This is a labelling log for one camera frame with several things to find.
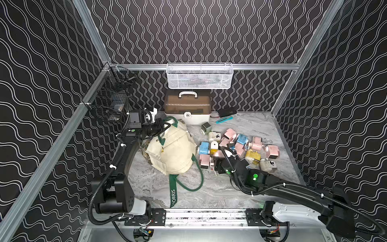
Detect pink boxy pencil sharpener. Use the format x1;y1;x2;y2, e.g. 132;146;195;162
219;137;232;148

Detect olive yellow square sharpener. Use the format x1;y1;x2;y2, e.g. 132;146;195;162
245;149;261;165

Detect yellow pencil sharpener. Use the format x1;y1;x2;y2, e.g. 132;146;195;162
210;141;219;155

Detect dusty pink small sharpener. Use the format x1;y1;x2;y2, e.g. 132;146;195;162
199;154;212;169

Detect blue square pencil sharpener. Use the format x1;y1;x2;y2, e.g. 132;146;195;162
236;134;249;146

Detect cream tote bag green handles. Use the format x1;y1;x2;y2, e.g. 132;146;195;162
145;116;204;208

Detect blue rounded pencil sharpener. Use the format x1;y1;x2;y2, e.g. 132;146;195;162
197;141;210;155

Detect pink round pencil sharpener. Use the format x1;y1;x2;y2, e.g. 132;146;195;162
248;136;263;152

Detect cream white pencil sharpener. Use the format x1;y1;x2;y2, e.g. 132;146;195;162
208;132;222;142

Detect cream cartoon pencil sharpener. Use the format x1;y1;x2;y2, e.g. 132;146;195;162
260;159;278;172

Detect pink square pencil sharpener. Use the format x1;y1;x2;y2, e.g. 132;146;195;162
265;145;280;159

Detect green pencil sharpener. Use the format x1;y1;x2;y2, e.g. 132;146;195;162
200;122;212;135

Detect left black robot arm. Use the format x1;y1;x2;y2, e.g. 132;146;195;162
87;118;172;226

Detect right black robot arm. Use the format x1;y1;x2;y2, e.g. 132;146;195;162
215;156;386;239

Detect brown lid white toolbox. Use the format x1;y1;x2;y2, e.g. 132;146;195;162
164;89;212;125

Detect teal utility knife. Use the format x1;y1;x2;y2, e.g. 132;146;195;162
216;116;233;124

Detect black battery pack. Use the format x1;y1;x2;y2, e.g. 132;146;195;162
217;107;237;118

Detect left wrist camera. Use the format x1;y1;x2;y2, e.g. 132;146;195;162
127;108;158;129

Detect black wire basket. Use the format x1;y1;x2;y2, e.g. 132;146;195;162
86;67;138;123

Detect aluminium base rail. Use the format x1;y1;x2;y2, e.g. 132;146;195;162
120;207;333;229

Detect white wire mesh basket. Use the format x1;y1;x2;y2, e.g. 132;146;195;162
166;63;234;89

